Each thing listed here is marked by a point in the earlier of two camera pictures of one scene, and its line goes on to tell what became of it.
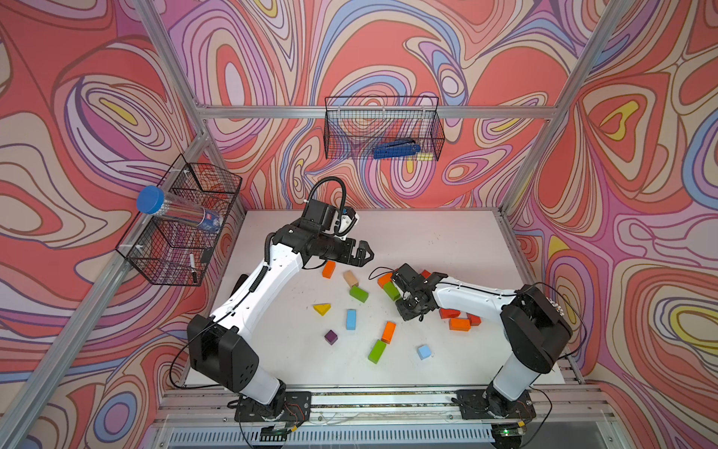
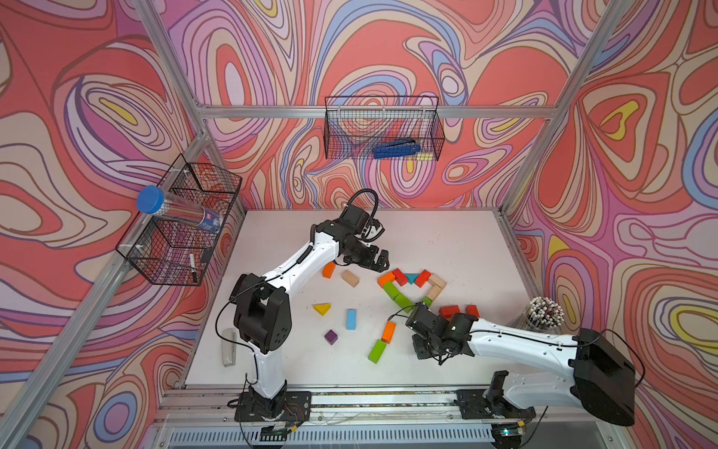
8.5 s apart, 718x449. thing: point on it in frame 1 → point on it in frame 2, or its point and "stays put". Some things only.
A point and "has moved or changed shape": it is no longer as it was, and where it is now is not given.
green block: x=358 y=294 has moved or changed shape
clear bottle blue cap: x=151 y=199 stays put
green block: x=392 y=291 stays put
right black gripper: x=405 y=313 → x=422 y=354
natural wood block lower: x=351 y=279 stays put
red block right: x=448 y=313 stays put
